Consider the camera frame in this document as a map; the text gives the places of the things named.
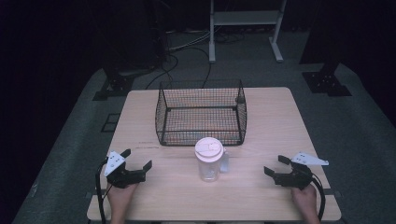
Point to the clear plastic pitcher white lid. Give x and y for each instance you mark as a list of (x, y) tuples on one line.
[(210, 158)]

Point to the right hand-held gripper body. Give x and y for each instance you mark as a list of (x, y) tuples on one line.
[(299, 171)]

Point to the person's right hand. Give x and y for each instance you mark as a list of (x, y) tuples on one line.
[(305, 202)]

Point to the black square floor outlet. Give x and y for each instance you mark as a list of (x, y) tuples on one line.
[(110, 122)]

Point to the white metal table frame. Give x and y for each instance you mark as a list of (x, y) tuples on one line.
[(246, 29)]

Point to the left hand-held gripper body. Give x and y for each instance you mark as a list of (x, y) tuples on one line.
[(120, 174)]

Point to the black metal stand base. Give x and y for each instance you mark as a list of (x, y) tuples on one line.
[(326, 81), (113, 84)]

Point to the person's left hand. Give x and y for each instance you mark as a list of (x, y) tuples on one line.
[(120, 196)]

